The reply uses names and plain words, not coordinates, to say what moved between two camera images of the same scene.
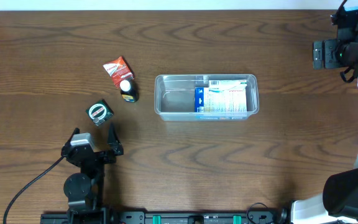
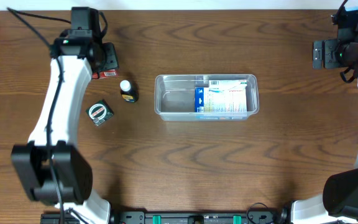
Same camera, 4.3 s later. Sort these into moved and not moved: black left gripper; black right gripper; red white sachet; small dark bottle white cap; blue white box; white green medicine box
Moved: red white sachet; black left gripper
Not moved: black right gripper; white green medicine box; small dark bottle white cap; blue white box
